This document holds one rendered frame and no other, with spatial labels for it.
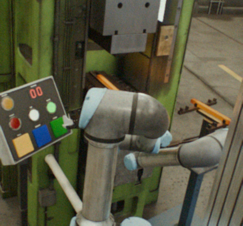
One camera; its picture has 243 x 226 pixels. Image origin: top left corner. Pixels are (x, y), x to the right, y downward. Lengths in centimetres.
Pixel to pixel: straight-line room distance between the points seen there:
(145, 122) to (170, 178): 219
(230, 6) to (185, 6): 732
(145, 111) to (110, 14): 87
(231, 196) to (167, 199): 213
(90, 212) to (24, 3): 134
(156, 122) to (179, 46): 130
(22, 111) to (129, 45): 63
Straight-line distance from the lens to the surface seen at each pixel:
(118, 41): 183
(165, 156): 154
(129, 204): 248
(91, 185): 108
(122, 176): 221
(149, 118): 97
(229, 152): 85
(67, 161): 222
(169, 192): 300
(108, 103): 97
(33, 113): 161
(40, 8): 178
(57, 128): 168
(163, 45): 214
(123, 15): 180
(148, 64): 219
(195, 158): 144
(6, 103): 155
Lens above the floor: 188
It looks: 27 degrees down
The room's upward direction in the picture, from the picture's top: 7 degrees clockwise
